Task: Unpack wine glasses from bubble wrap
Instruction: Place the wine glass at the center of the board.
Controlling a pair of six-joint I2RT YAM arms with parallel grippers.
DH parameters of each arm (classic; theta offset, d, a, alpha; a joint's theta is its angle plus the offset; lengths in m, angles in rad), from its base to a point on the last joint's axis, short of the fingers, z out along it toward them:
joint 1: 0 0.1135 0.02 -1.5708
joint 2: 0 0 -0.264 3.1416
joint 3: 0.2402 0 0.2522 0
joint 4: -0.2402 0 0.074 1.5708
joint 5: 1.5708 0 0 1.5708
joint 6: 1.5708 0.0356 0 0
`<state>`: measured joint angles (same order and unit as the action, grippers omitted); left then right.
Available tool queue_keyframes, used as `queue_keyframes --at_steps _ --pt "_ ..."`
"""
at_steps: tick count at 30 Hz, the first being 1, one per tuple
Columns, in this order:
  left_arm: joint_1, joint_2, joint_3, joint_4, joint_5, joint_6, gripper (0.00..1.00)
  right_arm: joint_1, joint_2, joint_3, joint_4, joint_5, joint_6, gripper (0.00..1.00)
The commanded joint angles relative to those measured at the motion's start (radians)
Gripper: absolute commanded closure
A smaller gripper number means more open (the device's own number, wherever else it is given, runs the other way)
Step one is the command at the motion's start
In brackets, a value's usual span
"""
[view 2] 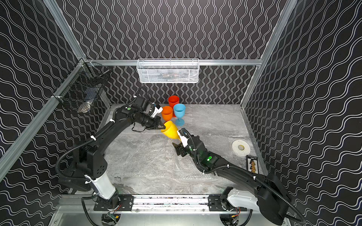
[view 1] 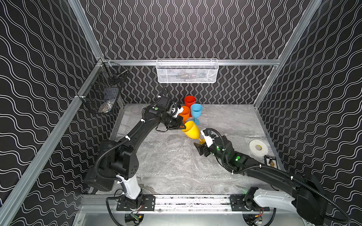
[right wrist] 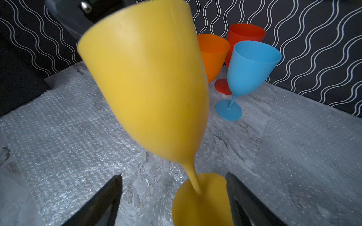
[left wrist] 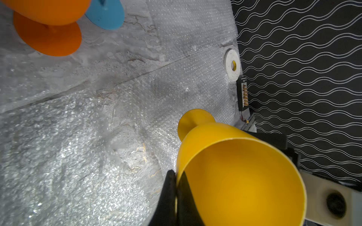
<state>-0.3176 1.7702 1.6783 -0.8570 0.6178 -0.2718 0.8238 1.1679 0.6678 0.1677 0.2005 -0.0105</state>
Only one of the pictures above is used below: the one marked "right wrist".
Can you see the red wine glass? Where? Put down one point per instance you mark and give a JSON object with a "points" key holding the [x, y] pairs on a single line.
{"points": [[238, 33]]}

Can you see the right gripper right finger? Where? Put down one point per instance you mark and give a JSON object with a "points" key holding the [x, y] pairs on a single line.
{"points": [[246, 208]]}

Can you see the blue glass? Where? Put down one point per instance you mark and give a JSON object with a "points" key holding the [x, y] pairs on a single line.
{"points": [[250, 65]]}

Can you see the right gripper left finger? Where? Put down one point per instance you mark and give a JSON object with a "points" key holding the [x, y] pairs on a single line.
{"points": [[102, 208]]}

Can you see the bubble wrap of orange glass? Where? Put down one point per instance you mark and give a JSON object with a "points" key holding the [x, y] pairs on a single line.
{"points": [[67, 145]]}

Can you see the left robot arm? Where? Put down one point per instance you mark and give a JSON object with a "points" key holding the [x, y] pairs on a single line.
{"points": [[39, 39]]}

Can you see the yellow glass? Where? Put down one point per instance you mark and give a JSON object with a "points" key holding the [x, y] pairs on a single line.
{"points": [[147, 63]]}

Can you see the orange glass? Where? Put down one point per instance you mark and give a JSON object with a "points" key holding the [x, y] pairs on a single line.
{"points": [[214, 50]]}

